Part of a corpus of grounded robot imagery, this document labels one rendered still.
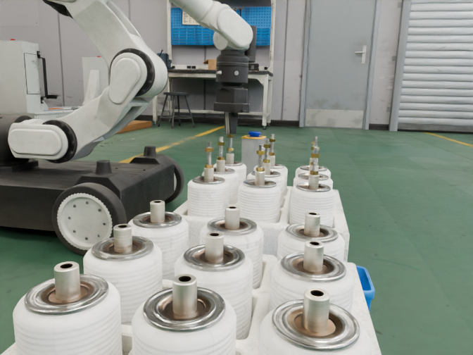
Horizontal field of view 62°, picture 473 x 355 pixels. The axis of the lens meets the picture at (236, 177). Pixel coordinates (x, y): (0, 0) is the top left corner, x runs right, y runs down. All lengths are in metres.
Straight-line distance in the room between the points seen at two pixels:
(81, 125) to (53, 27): 5.97
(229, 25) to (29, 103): 2.61
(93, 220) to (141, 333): 0.79
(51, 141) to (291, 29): 5.02
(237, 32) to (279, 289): 0.75
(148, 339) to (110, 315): 0.06
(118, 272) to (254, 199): 0.43
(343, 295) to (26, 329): 0.31
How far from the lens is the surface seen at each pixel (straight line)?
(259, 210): 0.84
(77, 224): 1.16
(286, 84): 5.99
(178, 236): 0.59
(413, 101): 6.09
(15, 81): 3.51
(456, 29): 6.28
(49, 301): 0.42
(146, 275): 0.49
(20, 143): 1.43
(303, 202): 0.83
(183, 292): 0.36
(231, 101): 1.07
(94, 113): 1.33
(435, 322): 0.95
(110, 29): 1.31
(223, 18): 1.05
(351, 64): 6.02
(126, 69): 1.23
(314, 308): 0.35
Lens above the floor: 0.45
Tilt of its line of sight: 12 degrees down
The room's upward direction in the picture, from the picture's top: 2 degrees clockwise
